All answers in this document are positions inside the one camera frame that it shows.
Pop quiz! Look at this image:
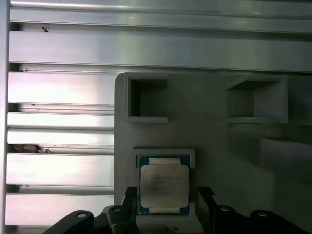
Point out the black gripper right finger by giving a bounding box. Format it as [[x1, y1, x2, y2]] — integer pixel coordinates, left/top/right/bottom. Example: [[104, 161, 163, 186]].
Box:
[[196, 186, 310, 234]]

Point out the silver topped CPU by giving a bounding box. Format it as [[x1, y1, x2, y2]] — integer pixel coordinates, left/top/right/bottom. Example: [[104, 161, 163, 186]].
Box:
[[137, 155, 191, 216]]

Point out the grey printed parts rack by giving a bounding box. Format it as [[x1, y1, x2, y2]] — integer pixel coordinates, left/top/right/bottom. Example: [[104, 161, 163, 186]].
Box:
[[114, 72, 312, 234]]

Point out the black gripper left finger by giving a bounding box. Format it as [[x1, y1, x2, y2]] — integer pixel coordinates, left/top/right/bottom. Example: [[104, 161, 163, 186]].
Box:
[[43, 186, 141, 234]]

